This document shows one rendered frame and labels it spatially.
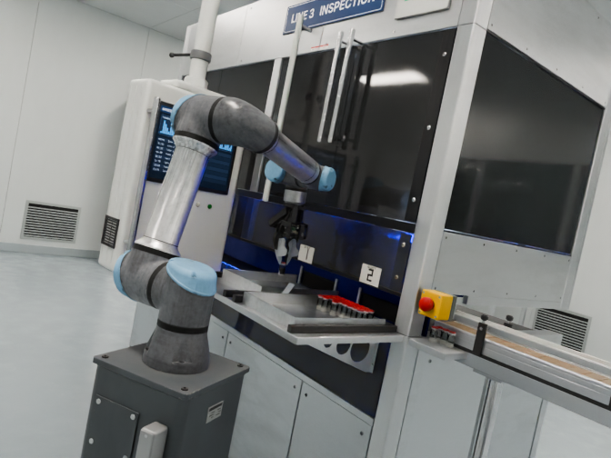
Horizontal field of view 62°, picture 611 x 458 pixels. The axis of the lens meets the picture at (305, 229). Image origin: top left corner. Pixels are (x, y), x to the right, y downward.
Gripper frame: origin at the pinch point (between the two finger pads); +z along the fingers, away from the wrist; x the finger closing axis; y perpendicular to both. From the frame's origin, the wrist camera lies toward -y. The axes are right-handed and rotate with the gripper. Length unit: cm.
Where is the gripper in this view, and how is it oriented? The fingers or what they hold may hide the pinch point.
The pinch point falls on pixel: (282, 260)
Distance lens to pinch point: 174.5
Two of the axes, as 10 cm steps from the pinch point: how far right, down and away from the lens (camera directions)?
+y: 5.7, 1.4, -8.1
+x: 8.1, 0.8, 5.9
